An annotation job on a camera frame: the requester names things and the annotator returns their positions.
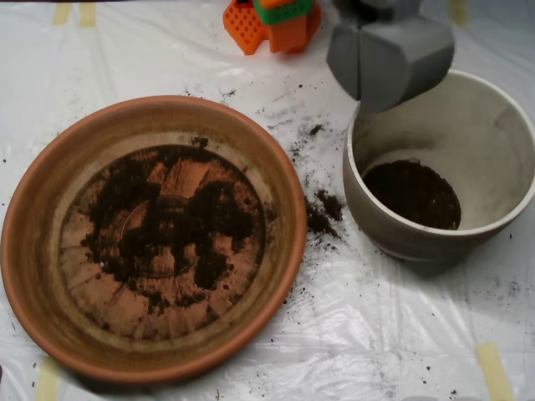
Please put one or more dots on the terracotta saucer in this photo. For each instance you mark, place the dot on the terracotta saucer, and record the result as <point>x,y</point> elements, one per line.
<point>42,209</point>

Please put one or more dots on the white ceramic pot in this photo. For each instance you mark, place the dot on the white ceramic pot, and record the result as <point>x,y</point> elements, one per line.
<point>480,146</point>

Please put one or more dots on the beige masking tape strip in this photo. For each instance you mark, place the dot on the beige masking tape strip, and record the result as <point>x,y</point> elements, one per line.
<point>459,11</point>
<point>495,372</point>
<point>48,380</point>
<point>88,14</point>
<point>62,13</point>

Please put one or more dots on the dark soil heap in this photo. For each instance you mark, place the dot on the dark soil heap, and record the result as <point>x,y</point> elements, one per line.
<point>217,209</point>

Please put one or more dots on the spilled soil clump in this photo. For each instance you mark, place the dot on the spilled soil clump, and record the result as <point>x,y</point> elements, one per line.
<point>330,204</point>

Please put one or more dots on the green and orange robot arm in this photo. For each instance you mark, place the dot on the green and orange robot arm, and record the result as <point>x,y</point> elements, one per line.
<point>284,29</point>

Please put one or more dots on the clear plastic cover sheet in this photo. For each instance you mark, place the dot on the clear plastic cover sheet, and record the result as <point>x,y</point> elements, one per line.
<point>376,334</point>

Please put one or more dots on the grey gripper, black servo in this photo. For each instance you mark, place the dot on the grey gripper, black servo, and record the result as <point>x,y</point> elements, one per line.
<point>389,63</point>

